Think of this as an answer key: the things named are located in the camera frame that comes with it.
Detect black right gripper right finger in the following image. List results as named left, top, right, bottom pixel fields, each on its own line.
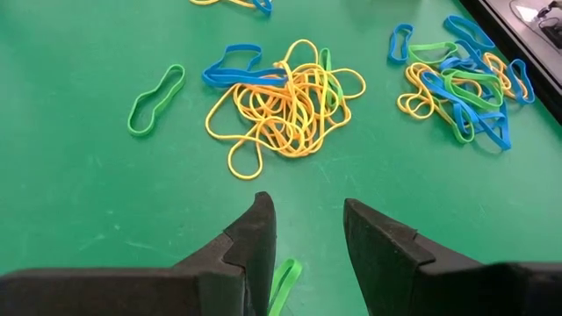
left=342, top=197, right=562, bottom=316

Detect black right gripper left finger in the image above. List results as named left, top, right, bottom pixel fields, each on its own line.
left=0, top=190, right=277, bottom=316

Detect green rubber band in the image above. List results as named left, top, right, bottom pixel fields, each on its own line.
left=407, top=41, right=459, bottom=67
left=438, top=98, right=477, bottom=145
left=126, top=63, right=187, bottom=137
left=441, top=68, right=505, bottom=111
left=266, top=257, right=304, bottom=316

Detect tangled yellow rubber bands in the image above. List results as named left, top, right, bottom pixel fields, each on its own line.
left=189, top=0, right=258, bottom=9
left=205, top=38, right=367, bottom=181

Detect tangled green rubber bands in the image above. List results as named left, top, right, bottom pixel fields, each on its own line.
left=318, top=47, right=346, bottom=109

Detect yellow rubber band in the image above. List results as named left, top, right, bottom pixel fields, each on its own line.
left=396, top=61, right=456, bottom=128
left=481, top=51, right=528, bottom=100

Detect tangled blue rubber bands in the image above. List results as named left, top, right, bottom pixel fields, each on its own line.
left=252, top=0, right=273, bottom=17

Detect green table mat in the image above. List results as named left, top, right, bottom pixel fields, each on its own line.
left=0, top=0, right=562, bottom=316

